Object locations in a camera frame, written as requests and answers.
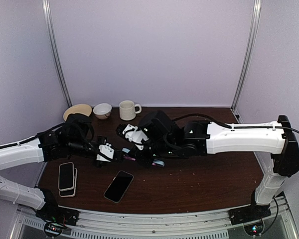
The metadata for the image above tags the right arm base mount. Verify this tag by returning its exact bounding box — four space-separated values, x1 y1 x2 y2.
228 191 271 237

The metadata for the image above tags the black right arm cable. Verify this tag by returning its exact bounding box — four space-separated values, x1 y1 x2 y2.
173 114 299 140

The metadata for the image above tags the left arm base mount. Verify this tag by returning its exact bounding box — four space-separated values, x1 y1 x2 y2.
34 189 79 239

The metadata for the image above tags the beige ceramic plate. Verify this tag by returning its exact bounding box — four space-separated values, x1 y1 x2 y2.
63 104 92 121

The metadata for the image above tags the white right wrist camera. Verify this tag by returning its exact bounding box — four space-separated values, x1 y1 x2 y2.
123 124 149 150

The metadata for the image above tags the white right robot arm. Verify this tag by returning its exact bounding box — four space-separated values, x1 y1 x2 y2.
116 111 299 220

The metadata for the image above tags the left aluminium frame post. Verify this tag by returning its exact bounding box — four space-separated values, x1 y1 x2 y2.
42 0 72 107

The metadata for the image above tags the aluminium frame post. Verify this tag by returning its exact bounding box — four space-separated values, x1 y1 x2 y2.
231 0 262 112
42 0 72 107

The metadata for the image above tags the white ceramic bowl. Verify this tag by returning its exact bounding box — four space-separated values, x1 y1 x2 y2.
93 103 112 120

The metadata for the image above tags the black phone with dark case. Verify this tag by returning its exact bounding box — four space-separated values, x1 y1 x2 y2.
104 171 134 203

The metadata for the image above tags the right aluminium frame post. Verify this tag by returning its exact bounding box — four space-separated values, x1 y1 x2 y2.
231 0 262 112

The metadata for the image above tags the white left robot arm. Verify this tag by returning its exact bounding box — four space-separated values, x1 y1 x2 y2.
0 114 124 221

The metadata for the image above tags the light blue phone case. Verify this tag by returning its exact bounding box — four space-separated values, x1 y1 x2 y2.
121 147 165 168

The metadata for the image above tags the bottom phone in beige case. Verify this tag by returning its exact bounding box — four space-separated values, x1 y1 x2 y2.
59 167 78 198

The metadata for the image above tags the phone in beige case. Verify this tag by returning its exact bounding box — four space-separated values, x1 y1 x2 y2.
58 162 74 191
59 167 78 198

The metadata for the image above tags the white ceramic mug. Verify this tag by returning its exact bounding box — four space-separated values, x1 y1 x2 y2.
119 100 142 121

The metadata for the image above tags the top phone in beige case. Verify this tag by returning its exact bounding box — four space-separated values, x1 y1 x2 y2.
58 162 74 191

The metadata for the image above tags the aluminium front rail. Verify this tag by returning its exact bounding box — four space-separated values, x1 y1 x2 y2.
9 203 299 239

